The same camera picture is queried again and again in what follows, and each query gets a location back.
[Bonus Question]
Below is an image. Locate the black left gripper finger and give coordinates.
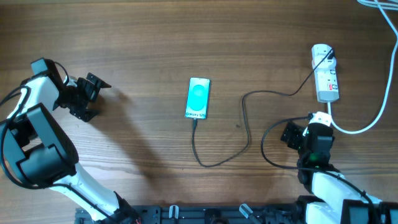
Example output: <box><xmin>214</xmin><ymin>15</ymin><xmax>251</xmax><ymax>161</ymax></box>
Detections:
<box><xmin>86</xmin><ymin>73</ymin><xmax>111</xmax><ymax>89</ymax></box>
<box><xmin>76</xmin><ymin>108</ymin><xmax>100</xmax><ymax>122</ymax></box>

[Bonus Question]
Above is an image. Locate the black charger cable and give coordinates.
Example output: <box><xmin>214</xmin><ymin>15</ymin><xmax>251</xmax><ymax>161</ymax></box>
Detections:
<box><xmin>191</xmin><ymin>48</ymin><xmax>336</xmax><ymax>169</ymax></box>

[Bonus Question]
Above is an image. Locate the blue smartphone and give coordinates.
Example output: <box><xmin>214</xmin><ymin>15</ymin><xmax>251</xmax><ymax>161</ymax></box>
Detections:
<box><xmin>185</xmin><ymin>77</ymin><xmax>210</xmax><ymax>119</ymax></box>

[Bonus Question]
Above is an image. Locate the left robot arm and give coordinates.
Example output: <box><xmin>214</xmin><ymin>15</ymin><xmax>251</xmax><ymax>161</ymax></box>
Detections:
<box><xmin>1</xmin><ymin>58</ymin><xmax>142</xmax><ymax>223</ymax></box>

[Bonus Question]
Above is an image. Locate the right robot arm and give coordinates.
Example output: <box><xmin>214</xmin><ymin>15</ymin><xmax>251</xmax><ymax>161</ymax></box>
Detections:
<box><xmin>262</xmin><ymin>112</ymin><xmax>397</xmax><ymax>223</ymax></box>

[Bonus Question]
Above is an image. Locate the white charger adapter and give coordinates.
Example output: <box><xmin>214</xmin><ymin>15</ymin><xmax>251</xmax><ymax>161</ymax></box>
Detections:
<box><xmin>312</xmin><ymin>50</ymin><xmax>336</xmax><ymax>70</ymax></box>

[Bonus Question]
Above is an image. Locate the white power strip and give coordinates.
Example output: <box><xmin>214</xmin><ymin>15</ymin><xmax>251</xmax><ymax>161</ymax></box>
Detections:
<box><xmin>312</xmin><ymin>44</ymin><xmax>340</xmax><ymax>103</ymax></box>

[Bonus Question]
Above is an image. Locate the black mounting rail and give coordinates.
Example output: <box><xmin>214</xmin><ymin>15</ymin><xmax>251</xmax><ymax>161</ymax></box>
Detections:
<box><xmin>73</xmin><ymin>203</ymin><xmax>312</xmax><ymax>224</ymax></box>

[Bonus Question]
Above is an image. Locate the white power strip cord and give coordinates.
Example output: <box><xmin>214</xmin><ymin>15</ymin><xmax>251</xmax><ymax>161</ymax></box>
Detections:
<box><xmin>326</xmin><ymin>0</ymin><xmax>398</xmax><ymax>135</ymax></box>

